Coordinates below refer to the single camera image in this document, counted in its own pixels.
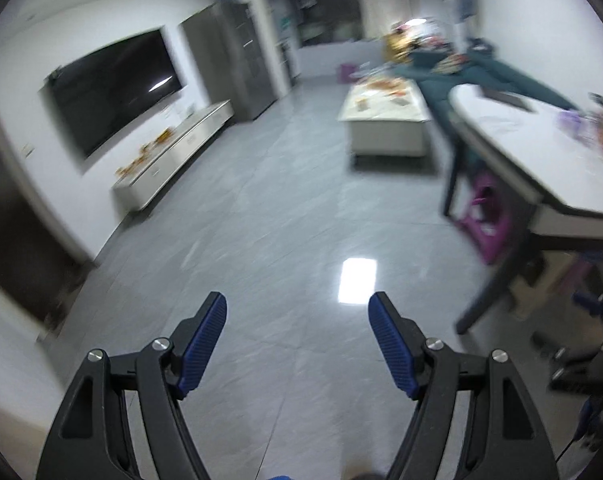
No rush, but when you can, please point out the purple plastic stool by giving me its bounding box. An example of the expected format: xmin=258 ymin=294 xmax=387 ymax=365
xmin=457 ymin=171 xmax=512 ymax=266

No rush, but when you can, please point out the white dining table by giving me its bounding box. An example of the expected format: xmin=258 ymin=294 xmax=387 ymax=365
xmin=441 ymin=84 xmax=603 ymax=335

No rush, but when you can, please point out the white tv cabinet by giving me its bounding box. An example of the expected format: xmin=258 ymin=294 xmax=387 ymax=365
xmin=112 ymin=100 xmax=234 ymax=212

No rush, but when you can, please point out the white coffee table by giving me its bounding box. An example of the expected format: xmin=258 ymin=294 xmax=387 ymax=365
xmin=338 ymin=76 xmax=431 ymax=157

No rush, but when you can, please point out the teal sofa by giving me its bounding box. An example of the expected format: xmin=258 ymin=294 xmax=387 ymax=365
xmin=395 ymin=46 xmax=578 ymax=162

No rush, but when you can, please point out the black wall television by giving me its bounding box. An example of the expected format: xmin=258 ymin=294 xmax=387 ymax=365
xmin=44 ymin=29 xmax=183 ymax=159

